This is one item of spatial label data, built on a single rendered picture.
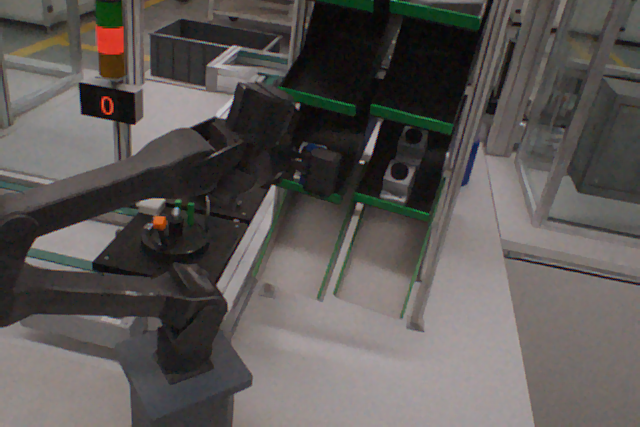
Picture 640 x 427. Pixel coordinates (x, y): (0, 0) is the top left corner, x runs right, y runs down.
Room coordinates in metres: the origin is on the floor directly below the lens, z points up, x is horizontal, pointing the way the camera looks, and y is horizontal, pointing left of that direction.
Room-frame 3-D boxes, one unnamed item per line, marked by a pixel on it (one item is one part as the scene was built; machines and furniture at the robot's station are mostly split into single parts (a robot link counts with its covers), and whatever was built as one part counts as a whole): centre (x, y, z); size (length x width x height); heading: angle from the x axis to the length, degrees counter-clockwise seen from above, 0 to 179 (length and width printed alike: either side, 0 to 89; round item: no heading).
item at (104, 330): (0.75, 0.39, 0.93); 0.21 x 0.07 x 0.06; 84
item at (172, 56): (3.06, 0.68, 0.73); 0.62 x 0.42 x 0.23; 84
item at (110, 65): (1.09, 0.46, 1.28); 0.05 x 0.05 x 0.05
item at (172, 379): (0.56, 0.15, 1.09); 0.07 x 0.07 x 0.06; 39
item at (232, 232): (0.95, 0.28, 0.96); 0.24 x 0.24 x 0.02; 84
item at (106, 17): (1.09, 0.46, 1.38); 0.05 x 0.05 x 0.05
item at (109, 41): (1.09, 0.46, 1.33); 0.05 x 0.05 x 0.05
